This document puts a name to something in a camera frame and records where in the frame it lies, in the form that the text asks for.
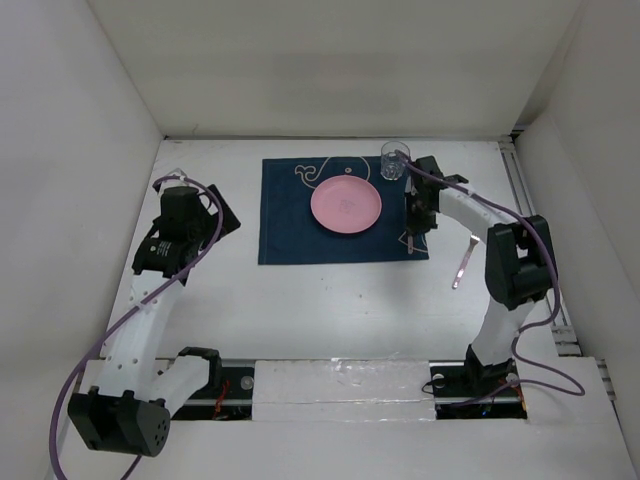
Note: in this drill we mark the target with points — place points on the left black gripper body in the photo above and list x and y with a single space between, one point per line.
220 211

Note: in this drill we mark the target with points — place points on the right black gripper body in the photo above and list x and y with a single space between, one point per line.
420 213

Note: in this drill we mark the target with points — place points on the pink plastic knife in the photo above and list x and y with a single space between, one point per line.
407 195

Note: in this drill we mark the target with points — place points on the clear plastic cup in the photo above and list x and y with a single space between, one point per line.
394 155

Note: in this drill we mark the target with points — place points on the blue whale placemat cloth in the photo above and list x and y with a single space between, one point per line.
290 235

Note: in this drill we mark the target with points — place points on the pink plastic plate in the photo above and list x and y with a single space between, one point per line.
346 204

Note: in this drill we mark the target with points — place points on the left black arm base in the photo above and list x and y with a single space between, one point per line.
231 400

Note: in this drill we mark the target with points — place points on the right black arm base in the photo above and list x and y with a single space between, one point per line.
455 394

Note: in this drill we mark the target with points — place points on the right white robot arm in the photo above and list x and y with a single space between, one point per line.
519 264

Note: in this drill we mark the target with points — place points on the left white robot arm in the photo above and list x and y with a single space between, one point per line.
129 407

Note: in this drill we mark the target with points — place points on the pink plastic fork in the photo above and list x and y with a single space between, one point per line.
473 242

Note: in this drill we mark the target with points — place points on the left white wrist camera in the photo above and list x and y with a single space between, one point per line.
173 179

